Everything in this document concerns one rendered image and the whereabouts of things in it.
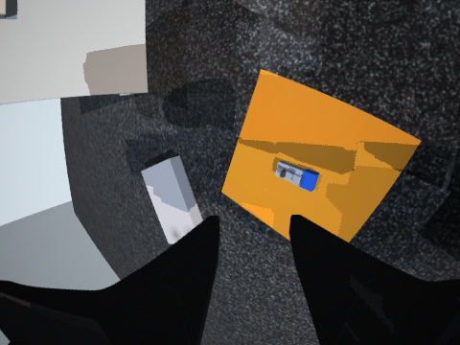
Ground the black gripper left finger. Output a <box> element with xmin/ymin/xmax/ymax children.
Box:
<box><xmin>0</xmin><ymin>216</ymin><xmax>219</xmax><ymax>345</ymax></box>

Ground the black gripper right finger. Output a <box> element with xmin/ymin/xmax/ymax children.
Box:
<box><xmin>288</xmin><ymin>215</ymin><xmax>460</xmax><ymax>345</ymax></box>

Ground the orange flat square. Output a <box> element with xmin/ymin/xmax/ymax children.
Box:
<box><xmin>222</xmin><ymin>70</ymin><xmax>421</xmax><ymax>242</ymax></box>

